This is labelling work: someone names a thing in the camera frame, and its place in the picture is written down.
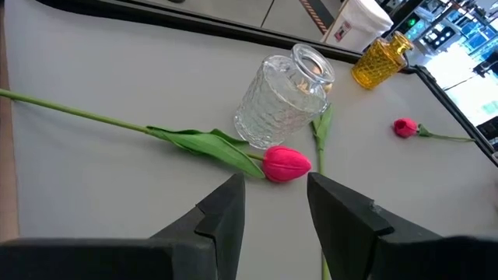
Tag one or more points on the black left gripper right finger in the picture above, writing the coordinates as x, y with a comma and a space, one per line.
342, 221

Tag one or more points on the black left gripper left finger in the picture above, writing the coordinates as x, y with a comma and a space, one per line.
223, 225

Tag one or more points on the red artificial tulip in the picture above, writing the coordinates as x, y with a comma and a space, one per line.
286, 164
404, 127

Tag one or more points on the peach artificial tulip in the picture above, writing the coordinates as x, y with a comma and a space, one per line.
323, 128

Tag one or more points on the clear textured glass vase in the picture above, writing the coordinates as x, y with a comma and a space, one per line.
280, 101

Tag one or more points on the yellow textured glass vase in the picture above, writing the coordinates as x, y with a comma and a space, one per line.
375, 64

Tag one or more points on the white trash bin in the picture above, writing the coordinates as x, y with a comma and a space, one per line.
362, 23

